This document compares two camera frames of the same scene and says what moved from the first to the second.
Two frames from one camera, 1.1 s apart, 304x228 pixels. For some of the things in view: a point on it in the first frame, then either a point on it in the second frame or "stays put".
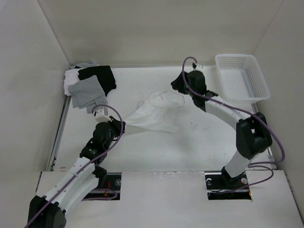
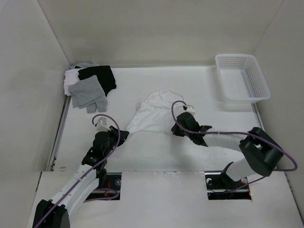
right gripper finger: (179, 83) -> (178, 131)
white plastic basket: (242, 79) stays put
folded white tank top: (71, 77) stays put
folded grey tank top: (88, 93) stays put
